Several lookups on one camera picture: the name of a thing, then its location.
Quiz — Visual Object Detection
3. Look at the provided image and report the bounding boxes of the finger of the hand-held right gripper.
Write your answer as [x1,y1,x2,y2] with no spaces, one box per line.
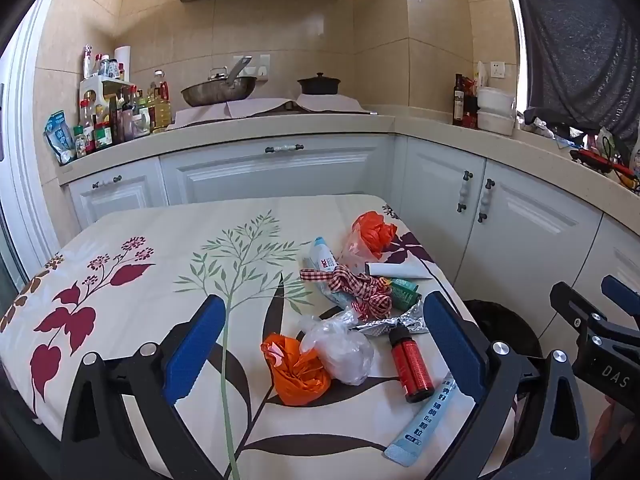
[601,275,640,317]
[550,282,608,333]

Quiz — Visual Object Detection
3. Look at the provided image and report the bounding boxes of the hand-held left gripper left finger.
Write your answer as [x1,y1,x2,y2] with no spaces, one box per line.
[60,294,236,480]

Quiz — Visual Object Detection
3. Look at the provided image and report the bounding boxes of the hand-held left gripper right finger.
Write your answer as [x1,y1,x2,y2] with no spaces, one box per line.
[421,290,593,480]

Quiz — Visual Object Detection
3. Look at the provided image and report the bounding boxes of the silver foil wrapper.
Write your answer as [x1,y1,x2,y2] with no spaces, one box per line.
[350,300,431,337]

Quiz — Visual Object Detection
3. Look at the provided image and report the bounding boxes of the red bottle with black cap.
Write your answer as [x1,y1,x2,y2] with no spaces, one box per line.
[389,325,435,404]

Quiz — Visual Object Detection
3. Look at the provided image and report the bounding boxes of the black trash bin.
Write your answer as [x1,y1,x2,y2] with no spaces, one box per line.
[462,299,543,361]

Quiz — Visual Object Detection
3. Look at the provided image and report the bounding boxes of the green can with yellow cap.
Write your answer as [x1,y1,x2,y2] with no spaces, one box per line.
[387,277,421,311]

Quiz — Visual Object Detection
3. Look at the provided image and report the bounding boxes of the light blue tube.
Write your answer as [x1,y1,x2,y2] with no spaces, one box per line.
[384,372,457,468]

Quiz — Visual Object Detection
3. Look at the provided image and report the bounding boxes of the white paper tube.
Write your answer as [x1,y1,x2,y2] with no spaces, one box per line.
[365,261,435,281]

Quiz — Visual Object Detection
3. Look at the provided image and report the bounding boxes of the small orange plastic bag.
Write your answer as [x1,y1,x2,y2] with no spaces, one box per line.
[260,332,333,407]

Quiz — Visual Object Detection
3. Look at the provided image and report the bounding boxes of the clear plastic bag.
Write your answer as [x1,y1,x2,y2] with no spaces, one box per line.
[298,307,375,386]

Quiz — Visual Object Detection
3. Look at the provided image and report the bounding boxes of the red checkered ribbon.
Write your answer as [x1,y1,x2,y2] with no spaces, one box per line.
[299,266,393,322]

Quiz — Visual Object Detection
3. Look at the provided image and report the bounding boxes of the large orange plastic bag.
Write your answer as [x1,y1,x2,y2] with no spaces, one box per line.
[341,211,398,267]

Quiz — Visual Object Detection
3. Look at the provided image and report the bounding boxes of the white and blue tube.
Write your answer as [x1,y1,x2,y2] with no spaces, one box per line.
[302,236,361,308]

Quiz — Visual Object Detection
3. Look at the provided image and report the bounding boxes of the person's right hand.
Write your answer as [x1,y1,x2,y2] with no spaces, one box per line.
[591,395,640,461]

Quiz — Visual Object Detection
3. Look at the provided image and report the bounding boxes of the floral cream tablecloth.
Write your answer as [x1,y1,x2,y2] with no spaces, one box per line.
[0,192,516,480]

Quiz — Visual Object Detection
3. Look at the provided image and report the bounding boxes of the tall white cabinet door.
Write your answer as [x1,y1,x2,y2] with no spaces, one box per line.
[400,137,487,291]
[462,160,606,331]

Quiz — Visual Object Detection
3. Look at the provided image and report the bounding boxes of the red tool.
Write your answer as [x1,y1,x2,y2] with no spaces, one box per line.
[570,147,636,176]

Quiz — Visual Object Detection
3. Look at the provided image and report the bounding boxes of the small white cabinet door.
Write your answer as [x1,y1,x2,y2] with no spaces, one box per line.
[67,172,168,228]

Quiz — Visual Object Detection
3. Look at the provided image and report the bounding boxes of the white crumpled cloth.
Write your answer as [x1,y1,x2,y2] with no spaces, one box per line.
[522,115,556,139]

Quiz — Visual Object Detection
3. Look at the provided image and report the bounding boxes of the wide white cabinet front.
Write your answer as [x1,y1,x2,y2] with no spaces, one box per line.
[160,147,396,206]

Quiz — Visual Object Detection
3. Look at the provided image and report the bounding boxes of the red food packets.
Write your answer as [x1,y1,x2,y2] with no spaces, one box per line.
[462,76,479,128]

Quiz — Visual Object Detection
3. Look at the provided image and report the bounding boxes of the dark olive oil bottle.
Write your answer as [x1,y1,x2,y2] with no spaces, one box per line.
[452,74,466,127]

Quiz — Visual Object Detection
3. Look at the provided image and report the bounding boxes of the beige kitchen countertop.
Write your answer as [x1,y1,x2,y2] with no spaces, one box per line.
[55,112,640,226]

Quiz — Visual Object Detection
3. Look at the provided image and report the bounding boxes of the group of condiment bottles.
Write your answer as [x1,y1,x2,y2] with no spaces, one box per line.
[72,45,173,156]

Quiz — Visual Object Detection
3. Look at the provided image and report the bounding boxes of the pink stove cover cloth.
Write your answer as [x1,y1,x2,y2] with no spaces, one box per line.
[172,95,376,126]

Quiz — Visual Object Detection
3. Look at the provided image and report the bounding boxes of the dark grey curtain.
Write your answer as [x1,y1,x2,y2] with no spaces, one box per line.
[510,0,640,146]

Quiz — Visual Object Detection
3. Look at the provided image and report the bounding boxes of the blue and white pouch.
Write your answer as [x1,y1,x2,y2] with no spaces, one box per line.
[44,110,76,167]

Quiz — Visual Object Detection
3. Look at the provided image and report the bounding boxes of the steel wok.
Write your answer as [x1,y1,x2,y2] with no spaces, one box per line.
[180,57,258,107]

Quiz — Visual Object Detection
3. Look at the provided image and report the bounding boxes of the white spice rack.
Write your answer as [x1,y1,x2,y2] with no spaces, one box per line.
[79,76,137,111]

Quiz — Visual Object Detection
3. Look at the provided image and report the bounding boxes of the black cooking pot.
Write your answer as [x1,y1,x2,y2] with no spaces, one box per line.
[297,72,343,96]

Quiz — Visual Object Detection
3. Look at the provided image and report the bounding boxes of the white paper towel roll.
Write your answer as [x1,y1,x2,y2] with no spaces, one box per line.
[114,45,132,81]

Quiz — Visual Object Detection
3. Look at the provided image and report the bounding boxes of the white door frame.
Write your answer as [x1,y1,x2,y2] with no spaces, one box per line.
[0,0,81,261]

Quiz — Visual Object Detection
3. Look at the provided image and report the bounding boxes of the wide white wall socket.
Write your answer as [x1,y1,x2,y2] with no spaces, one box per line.
[235,54,271,78]

